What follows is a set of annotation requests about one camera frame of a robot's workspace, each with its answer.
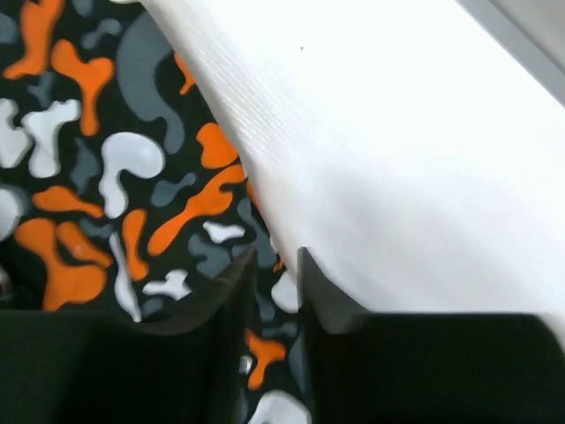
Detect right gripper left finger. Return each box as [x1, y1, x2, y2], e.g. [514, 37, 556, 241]
[1, 248, 257, 423]

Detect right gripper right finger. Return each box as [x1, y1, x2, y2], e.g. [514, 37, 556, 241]
[298, 248, 564, 423]

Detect camouflage orange black shorts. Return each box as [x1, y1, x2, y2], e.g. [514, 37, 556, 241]
[1, 1, 313, 423]

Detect aluminium table edge rail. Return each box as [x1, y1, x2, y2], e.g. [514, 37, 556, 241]
[457, 1, 564, 106]

